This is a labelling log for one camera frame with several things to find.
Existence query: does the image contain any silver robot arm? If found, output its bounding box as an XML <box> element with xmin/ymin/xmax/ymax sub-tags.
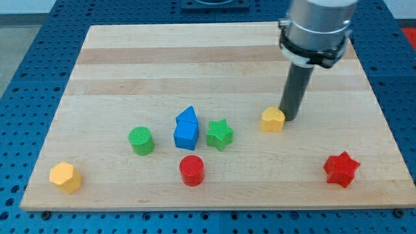
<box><xmin>278</xmin><ymin>0</ymin><xmax>358</xmax><ymax>68</ymax></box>

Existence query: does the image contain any green star block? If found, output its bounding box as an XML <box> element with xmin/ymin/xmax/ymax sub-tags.
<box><xmin>206</xmin><ymin>119</ymin><xmax>233</xmax><ymax>151</ymax></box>

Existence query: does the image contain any red star block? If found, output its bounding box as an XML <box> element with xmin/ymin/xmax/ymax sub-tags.
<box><xmin>323</xmin><ymin>151</ymin><xmax>361</xmax><ymax>188</ymax></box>

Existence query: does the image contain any blue cube block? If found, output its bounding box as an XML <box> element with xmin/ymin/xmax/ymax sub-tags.
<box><xmin>174</xmin><ymin>121</ymin><xmax>199</xmax><ymax>150</ymax></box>

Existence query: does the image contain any wooden board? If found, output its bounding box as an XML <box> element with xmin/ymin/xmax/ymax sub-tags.
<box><xmin>20</xmin><ymin>22</ymin><xmax>415</xmax><ymax>211</ymax></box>

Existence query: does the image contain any red cylinder block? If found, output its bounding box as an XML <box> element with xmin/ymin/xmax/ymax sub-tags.
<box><xmin>179</xmin><ymin>155</ymin><xmax>205</xmax><ymax>187</ymax></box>

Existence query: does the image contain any yellow heart block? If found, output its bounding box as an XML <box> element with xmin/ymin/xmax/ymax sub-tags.
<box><xmin>260</xmin><ymin>107</ymin><xmax>285</xmax><ymax>133</ymax></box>

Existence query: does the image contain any green cylinder block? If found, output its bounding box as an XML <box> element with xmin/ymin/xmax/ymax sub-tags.
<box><xmin>128</xmin><ymin>126</ymin><xmax>155</xmax><ymax>156</ymax></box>

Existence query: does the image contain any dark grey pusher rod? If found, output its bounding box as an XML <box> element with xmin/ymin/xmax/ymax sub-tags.
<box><xmin>279</xmin><ymin>63</ymin><xmax>313</xmax><ymax>121</ymax></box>

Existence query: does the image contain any yellow hexagon block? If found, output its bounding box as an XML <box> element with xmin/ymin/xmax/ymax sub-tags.
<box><xmin>49</xmin><ymin>162</ymin><xmax>82</xmax><ymax>194</ymax></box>

